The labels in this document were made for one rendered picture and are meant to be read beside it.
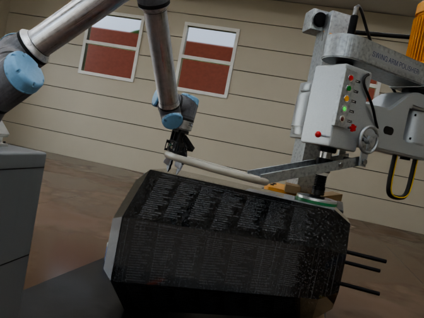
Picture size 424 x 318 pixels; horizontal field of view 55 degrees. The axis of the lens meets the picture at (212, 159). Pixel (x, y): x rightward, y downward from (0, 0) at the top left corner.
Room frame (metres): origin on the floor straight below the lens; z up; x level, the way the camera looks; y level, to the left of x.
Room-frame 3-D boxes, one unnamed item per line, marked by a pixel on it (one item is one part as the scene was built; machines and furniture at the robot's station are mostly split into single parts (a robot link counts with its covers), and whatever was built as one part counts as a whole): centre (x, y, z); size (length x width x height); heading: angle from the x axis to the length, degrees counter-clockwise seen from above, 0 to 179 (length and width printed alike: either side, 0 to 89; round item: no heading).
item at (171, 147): (1.93, 0.18, 0.99); 0.09 x 0.08 x 0.12; 150
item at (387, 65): (2.33, -0.89, 1.60); 0.96 x 0.25 x 0.17; 120
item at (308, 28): (2.99, -0.55, 2.00); 0.20 x 0.18 x 0.15; 163
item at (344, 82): (2.02, -0.59, 1.35); 0.08 x 0.03 x 0.28; 120
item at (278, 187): (2.93, -0.69, 0.76); 0.49 x 0.49 x 0.05; 73
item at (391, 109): (2.34, -0.94, 1.28); 0.74 x 0.23 x 0.49; 120
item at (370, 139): (2.11, -0.75, 1.18); 0.15 x 0.10 x 0.15; 120
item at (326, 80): (2.20, -0.66, 1.30); 0.36 x 0.22 x 0.45; 120
